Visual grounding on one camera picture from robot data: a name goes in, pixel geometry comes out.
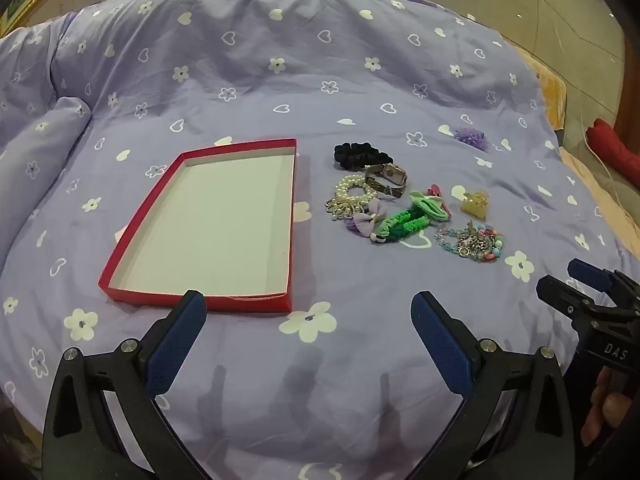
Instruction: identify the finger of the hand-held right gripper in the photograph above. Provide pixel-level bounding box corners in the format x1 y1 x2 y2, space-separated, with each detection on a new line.
567 258 640 306
536 275 608 323

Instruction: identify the purple bow hair tie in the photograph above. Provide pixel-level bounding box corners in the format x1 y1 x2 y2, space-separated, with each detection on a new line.
346 198 388 238

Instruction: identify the wooden furniture edge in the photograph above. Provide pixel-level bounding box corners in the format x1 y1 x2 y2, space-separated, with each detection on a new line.
614 35 640 161

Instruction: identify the green braided hair tie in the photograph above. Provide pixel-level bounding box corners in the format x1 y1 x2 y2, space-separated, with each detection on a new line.
371 208 431 245

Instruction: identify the wrist watch with metal band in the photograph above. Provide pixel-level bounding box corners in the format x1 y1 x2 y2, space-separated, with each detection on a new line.
364 162 408 200

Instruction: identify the colourful beaded bracelet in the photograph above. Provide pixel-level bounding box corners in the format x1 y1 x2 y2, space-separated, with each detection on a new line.
434 224 505 264

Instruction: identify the purple flower hair accessory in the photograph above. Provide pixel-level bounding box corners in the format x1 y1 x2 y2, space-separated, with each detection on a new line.
453 126 491 150

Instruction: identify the pearl bead scrunchie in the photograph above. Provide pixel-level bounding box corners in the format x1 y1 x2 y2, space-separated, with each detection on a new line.
325 175 381 222

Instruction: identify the person's right hand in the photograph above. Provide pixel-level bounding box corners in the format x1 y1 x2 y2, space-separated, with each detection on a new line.
581 366 638 448

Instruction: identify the red cushion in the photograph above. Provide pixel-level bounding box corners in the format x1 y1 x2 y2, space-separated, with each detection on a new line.
586 118 640 186

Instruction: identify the purple flower print blanket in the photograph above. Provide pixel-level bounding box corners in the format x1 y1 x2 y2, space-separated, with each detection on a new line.
0 0 636 480

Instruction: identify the black scrunchie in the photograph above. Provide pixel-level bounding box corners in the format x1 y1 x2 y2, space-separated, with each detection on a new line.
333 143 396 171

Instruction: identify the yellow claw hair clip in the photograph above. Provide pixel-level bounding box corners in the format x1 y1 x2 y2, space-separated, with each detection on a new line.
460 189 490 222

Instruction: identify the thin white cable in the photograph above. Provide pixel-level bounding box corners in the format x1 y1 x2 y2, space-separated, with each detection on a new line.
584 127 618 206

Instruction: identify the red shallow cardboard box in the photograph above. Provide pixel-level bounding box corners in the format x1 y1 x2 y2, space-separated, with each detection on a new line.
98 138 299 314

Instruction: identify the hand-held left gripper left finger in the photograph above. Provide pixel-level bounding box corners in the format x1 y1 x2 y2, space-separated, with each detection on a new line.
42 289 208 480

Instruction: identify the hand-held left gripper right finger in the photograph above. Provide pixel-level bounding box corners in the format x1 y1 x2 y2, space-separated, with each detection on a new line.
410 291 576 480

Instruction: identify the peach bed sheet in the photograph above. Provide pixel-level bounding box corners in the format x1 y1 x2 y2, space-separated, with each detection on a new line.
515 47 640 261

